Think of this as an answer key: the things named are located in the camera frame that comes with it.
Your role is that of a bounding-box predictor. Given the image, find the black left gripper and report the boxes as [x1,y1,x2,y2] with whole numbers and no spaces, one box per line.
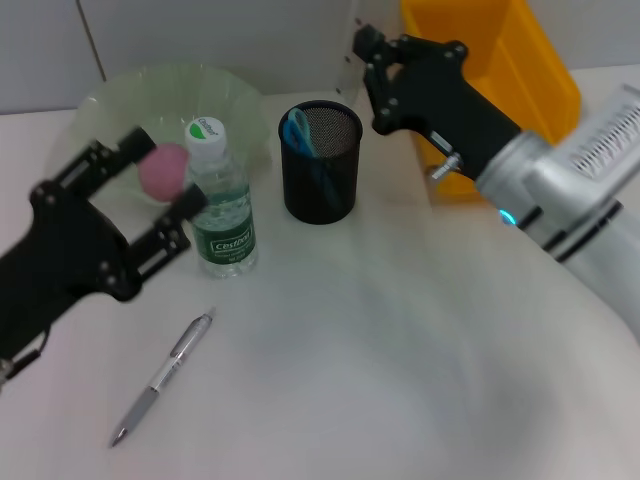
[0,126,210,361]

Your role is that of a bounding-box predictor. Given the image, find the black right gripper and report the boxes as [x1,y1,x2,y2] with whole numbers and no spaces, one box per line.
[352,23,524,180]

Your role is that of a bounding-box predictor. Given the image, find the transparent plastic ruler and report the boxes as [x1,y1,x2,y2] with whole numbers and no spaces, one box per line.
[333,0,377,97]

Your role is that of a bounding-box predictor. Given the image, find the pink toy peach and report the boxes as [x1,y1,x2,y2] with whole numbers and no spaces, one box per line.
[138,142,192,204]

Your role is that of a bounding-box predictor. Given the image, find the clear green-label water bottle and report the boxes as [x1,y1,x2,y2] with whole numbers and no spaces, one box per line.
[182,115,260,280]

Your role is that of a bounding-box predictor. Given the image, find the blue scissors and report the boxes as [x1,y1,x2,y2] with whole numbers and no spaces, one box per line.
[282,107,347,207]

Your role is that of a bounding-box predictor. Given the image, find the silver pen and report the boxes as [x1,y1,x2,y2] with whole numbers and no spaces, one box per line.
[109,306,218,448]

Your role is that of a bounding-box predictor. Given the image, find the pale green glass fruit plate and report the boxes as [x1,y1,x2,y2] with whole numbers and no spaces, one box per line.
[47,62,274,211]

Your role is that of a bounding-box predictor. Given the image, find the black mesh pen holder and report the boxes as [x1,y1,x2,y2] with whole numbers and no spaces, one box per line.
[278,99,362,225]

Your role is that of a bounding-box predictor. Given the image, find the yellow plastic bin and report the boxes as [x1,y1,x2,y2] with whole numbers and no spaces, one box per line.
[399,0,583,201]

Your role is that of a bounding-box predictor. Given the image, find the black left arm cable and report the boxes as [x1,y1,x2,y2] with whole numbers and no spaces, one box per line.
[0,327,51,387]

